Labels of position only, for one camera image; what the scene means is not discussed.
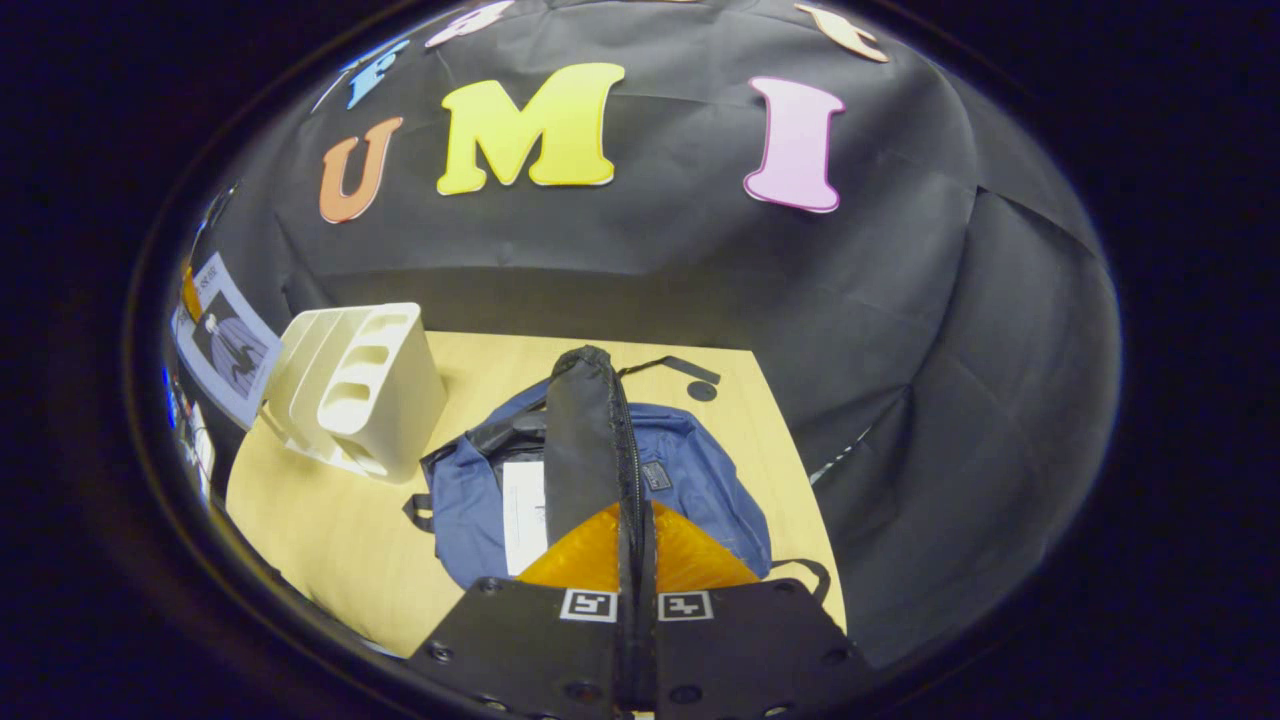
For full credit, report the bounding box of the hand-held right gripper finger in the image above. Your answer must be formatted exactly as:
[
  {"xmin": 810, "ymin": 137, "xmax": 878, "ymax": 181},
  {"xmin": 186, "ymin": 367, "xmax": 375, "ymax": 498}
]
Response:
[
  {"xmin": 637, "ymin": 500, "xmax": 881, "ymax": 720},
  {"xmin": 400, "ymin": 500, "xmax": 638, "ymax": 720}
]

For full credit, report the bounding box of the grey figure print book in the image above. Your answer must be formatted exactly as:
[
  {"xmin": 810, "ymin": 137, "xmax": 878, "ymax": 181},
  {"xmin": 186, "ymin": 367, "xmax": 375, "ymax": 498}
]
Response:
[{"xmin": 172, "ymin": 252, "xmax": 284, "ymax": 431}]

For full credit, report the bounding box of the white book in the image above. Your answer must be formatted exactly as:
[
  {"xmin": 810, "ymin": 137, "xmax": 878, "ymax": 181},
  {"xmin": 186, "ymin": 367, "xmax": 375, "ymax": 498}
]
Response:
[{"xmin": 502, "ymin": 460, "xmax": 549, "ymax": 578}]

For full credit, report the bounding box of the blue and black schoolbag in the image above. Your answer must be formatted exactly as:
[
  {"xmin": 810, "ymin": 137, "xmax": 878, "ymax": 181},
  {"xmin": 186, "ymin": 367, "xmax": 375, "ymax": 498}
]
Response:
[{"xmin": 403, "ymin": 345, "xmax": 833, "ymax": 606}]

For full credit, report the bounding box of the cream plastic bookshelf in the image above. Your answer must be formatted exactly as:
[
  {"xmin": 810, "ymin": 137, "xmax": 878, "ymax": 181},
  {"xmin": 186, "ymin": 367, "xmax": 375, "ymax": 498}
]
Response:
[{"xmin": 262, "ymin": 302, "xmax": 448, "ymax": 484}]

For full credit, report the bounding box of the computer monitor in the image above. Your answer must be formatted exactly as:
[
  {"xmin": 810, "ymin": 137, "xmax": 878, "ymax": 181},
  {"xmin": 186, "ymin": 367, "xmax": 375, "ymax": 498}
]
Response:
[{"xmin": 163, "ymin": 370, "xmax": 216, "ymax": 501}]

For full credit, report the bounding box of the black backdrop cloth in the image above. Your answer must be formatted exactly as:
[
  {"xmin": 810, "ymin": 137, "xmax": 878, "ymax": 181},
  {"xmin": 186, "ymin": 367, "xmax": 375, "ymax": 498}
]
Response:
[{"xmin": 160, "ymin": 0, "xmax": 1121, "ymax": 671}]

